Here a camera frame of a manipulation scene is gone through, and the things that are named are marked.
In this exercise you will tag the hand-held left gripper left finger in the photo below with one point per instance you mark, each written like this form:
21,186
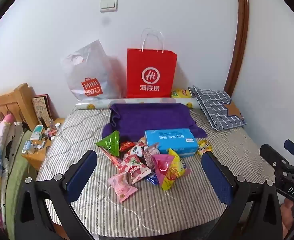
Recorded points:
83,172

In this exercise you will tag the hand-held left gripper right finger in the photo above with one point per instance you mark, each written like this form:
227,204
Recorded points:
215,177

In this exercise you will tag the yellow black-print snack packet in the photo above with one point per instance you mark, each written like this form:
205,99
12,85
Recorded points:
204,147

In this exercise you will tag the green triangular snack packet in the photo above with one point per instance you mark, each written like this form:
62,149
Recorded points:
110,142

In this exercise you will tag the light pink snack packet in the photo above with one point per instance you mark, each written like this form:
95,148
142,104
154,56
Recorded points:
122,186

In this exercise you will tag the pink yellow snack packet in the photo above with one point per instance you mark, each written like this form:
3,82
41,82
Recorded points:
165,168

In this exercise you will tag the pink strawberry snack packet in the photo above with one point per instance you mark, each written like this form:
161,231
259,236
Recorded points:
134,167

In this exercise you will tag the white pink snack packet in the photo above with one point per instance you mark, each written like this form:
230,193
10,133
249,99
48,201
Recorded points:
134,151

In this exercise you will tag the small blue snack packet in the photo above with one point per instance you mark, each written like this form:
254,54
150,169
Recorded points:
152,179

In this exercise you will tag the pink grey snack packet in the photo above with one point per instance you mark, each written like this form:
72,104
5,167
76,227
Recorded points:
150,153

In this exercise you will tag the person's right hand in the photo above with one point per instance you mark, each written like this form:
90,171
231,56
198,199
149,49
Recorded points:
289,220

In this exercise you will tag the long red snack packet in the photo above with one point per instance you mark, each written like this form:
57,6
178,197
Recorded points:
109,158

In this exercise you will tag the wooden nightstand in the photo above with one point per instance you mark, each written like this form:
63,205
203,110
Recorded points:
37,158

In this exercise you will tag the small red snack packet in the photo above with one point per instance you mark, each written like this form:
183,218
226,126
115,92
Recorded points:
127,146

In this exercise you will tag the cluster of small cosmetic items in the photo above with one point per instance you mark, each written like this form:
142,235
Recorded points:
39,135

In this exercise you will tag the blue tissue pack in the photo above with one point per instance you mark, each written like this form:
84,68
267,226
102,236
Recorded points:
170,140

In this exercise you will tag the fruit print paper roll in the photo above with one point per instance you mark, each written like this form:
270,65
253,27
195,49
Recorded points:
92,105

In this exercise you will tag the green blanket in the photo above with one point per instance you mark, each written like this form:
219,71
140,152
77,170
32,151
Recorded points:
14,180

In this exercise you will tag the grey plaid pillow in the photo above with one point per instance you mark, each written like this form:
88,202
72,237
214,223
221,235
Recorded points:
217,107

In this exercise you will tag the patterned book box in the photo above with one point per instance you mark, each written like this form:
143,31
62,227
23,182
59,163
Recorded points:
42,110

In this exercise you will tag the purple towel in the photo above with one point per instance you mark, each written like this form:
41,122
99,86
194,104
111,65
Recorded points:
149,117

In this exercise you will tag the yellow chips bag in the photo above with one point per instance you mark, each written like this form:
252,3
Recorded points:
182,93

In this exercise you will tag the pink plush toy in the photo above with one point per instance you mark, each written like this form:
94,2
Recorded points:
8,118

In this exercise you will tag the white plastic bag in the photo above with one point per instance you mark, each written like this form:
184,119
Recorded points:
92,72

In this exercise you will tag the red paper bag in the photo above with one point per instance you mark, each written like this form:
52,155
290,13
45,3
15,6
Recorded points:
150,75

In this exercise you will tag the white light switch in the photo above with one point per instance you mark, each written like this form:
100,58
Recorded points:
108,4

